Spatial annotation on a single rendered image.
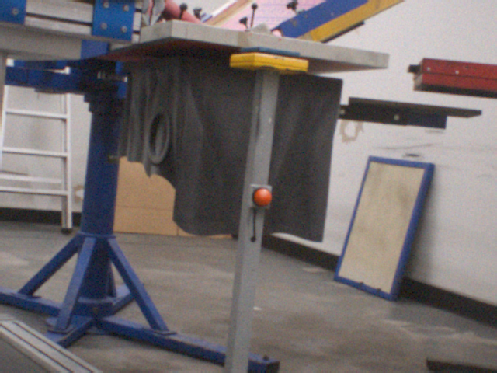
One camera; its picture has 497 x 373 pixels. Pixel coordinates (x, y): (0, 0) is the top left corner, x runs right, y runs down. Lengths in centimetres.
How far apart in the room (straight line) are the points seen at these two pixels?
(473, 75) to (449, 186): 180
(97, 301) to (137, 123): 118
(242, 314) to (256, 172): 31
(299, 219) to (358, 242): 309
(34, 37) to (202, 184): 60
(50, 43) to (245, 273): 64
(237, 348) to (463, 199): 300
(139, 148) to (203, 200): 33
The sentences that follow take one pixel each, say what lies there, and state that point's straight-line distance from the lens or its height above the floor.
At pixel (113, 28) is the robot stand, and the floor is 97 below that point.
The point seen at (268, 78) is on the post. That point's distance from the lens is 215.
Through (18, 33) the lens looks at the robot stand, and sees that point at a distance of 207.
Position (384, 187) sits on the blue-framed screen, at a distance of 555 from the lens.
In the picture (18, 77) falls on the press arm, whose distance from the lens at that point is 340.
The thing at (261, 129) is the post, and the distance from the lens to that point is 215.
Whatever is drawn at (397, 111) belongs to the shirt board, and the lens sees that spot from 360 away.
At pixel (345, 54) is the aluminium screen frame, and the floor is 100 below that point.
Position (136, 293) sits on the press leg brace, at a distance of 361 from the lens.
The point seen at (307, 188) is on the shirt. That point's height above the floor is 66.
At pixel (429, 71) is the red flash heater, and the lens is 342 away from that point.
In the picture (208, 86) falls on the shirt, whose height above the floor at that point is 89.
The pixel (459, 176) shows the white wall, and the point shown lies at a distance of 510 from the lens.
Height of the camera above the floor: 78
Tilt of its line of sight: 3 degrees down
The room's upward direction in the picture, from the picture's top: 6 degrees clockwise
